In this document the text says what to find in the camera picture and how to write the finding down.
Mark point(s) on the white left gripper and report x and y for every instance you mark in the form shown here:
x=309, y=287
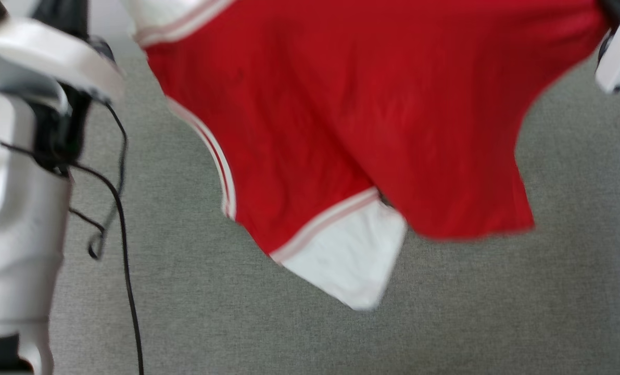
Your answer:
x=54, y=54

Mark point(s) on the red and white garment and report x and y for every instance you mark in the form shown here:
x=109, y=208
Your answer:
x=372, y=104

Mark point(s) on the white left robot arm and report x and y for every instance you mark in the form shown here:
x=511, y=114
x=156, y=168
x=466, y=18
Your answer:
x=13, y=224

